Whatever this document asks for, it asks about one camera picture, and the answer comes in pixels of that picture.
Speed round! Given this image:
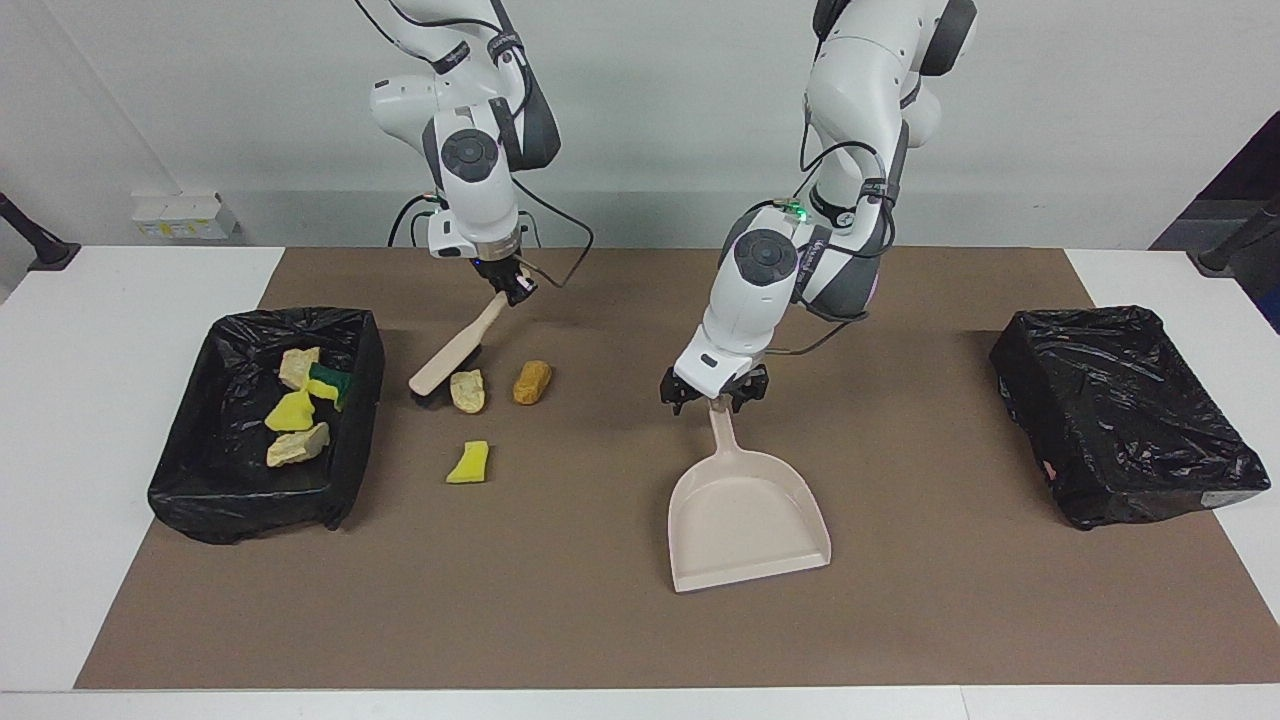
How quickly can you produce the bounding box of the brown table mat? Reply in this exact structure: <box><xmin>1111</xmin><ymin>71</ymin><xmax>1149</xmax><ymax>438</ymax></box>
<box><xmin>75</xmin><ymin>247</ymin><xmax>1280</xmax><ymax>691</ymax></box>

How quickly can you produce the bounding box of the black right base cable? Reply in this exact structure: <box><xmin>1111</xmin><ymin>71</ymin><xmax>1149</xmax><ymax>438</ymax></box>
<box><xmin>387</xmin><ymin>193</ymin><xmax>439</xmax><ymax>248</ymax></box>

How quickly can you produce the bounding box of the black stand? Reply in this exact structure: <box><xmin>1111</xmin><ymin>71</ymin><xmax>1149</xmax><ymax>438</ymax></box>
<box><xmin>1195</xmin><ymin>195</ymin><xmax>1280</xmax><ymax>276</ymax></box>
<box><xmin>0</xmin><ymin>190</ymin><xmax>82</xmax><ymax>272</ymax></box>

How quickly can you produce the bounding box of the striped brown bread piece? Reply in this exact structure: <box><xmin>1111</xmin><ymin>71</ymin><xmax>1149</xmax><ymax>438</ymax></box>
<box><xmin>278</xmin><ymin>347</ymin><xmax>323</xmax><ymax>391</ymax></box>

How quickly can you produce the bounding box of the black bagged bin pink mark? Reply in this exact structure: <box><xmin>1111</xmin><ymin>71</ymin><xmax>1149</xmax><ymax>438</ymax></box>
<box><xmin>990</xmin><ymin>305</ymin><xmax>1272</xmax><ymax>531</ymax></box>

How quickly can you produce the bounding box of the beige brush with black bristles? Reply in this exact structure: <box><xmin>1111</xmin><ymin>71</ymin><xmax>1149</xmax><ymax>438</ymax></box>
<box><xmin>408</xmin><ymin>292</ymin><xmax>509</xmax><ymax>399</ymax></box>

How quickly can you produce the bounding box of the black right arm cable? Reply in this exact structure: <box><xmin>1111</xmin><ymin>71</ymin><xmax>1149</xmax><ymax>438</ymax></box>
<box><xmin>355</xmin><ymin>0</ymin><xmax>597</xmax><ymax>291</ymax></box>

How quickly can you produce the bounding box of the beige plastic dustpan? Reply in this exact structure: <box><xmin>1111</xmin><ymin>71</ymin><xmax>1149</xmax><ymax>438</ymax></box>
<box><xmin>667</xmin><ymin>395</ymin><xmax>833</xmax><ymax>594</ymax></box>

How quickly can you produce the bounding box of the white wall socket box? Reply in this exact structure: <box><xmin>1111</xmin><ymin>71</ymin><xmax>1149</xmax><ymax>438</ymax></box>
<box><xmin>132</xmin><ymin>192</ymin><xmax>242</xmax><ymax>241</ymax></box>

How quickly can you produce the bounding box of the yellow green sponge piece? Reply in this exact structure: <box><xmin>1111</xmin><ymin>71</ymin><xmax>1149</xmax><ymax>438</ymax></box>
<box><xmin>305</xmin><ymin>362</ymin><xmax>353</xmax><ymax>411</ymax></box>

